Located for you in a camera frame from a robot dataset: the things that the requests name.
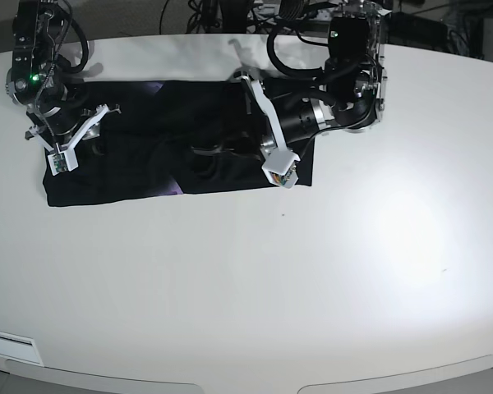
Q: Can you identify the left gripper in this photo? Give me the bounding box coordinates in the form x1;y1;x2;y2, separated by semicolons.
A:
191;98;329;160

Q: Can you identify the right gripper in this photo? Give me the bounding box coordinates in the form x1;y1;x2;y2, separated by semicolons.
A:
32;84;107;144

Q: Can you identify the black T-shirt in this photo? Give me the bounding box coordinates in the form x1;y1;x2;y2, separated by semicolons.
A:
40;77;317;208

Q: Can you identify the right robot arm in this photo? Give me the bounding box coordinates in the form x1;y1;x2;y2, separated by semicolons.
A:
6;1;94;145

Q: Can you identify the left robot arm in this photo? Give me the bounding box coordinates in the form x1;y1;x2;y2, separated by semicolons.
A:
192;1;391;167

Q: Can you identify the black box on floor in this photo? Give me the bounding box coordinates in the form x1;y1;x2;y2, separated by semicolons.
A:
388;12;448;46

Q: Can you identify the white label plate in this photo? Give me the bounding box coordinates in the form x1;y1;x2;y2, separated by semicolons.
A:
0;332;44;366

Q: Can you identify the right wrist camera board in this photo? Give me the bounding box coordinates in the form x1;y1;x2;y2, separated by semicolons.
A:
47;149;79;176

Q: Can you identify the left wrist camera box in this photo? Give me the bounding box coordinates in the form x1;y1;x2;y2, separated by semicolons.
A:
261;149;300;189

